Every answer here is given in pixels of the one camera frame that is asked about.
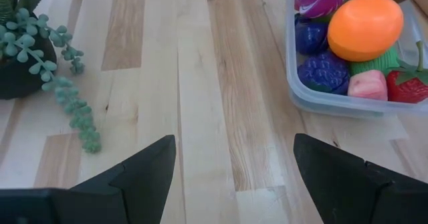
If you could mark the purple striped toy onion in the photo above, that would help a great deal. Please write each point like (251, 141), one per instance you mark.
(317, 0)

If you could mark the purple toy blackberry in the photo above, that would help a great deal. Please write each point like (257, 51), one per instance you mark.
(322, 73)

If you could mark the small pink toy food piece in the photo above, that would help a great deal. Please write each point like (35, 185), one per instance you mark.
(368, 85)

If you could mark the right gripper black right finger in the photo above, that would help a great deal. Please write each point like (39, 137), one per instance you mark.
(341, 190)

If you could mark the orange toy fruit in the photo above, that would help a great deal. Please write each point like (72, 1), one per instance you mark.
(364, 26)

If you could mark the clear plastic tupperware container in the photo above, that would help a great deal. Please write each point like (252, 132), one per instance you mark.
(334, 105)

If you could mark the succulent plant in black pot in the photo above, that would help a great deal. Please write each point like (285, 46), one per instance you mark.
(20, 73)

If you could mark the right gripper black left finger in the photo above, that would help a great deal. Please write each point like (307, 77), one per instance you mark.
(143, 184)

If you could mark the green toy cucumber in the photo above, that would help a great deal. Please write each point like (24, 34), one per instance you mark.
(378, 63)

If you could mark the red toy strawberry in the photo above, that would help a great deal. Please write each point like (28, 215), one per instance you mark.
(408, 88)

